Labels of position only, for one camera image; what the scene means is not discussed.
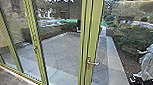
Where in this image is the metal lever door handle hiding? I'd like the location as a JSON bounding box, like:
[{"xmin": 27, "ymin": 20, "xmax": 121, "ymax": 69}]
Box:
[{"xmin": 85, "ymin": 56, "xmax": 101, "ymax": 70}]

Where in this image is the white outdoor chair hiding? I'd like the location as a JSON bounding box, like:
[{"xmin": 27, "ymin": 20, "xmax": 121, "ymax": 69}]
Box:
[{"xmin": 75, "ymin": 25, "xmax": 82, "ymax": 36}]

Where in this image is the red shrub bed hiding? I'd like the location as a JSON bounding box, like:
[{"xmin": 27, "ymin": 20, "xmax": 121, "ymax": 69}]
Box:
[{"xmin": 21, "ymin": 26, "xmax": 61, "ymax": 44}]

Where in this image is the dark green shrub bed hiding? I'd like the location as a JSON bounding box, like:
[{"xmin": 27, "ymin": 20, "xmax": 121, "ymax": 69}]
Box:
[{"xmin": 110, "ymin": 24, "xmax": 153, "ymax": 59}]

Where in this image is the small dark frame handle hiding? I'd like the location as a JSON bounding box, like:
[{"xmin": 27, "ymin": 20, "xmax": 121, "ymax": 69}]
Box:
[{"xmin": 32, "ymin": 45, "xmax": 38, "ymax": 54}]

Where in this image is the green framed glass window wall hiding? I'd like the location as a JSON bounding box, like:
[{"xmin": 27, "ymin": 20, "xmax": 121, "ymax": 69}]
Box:
[{"xmin": 0, "ymin": 0, "xmax": 92, "ymax": 85}]

